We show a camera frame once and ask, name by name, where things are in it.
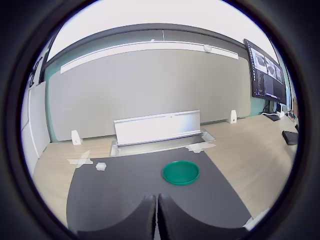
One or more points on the round white ceiling sensor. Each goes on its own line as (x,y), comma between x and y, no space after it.
(207,48)

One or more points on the black keyboard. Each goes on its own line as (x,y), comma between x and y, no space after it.
(291,137)

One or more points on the white partition panel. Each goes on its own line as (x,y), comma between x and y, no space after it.
(38,117)
(28,147)

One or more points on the small white partition bracket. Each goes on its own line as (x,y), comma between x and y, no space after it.
(75,138)
(233,117)

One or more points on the black computer monitor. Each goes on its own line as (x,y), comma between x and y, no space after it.
(265,75)

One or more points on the black monitor stand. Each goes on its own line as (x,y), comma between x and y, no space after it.
(271,111)

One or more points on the dark grey mat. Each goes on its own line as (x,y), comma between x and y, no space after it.
(125,182)

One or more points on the round green lid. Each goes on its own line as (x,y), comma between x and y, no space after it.
(181,173)

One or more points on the white tape piece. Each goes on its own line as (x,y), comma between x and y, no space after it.
(200,147)
(255,220)
(83,161)

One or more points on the long white light strip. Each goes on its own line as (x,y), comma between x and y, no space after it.
(140,51)

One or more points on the grey partition panel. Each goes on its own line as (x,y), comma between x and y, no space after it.
(150,87)

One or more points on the small white plastic terminal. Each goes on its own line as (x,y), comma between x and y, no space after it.
(101,166)

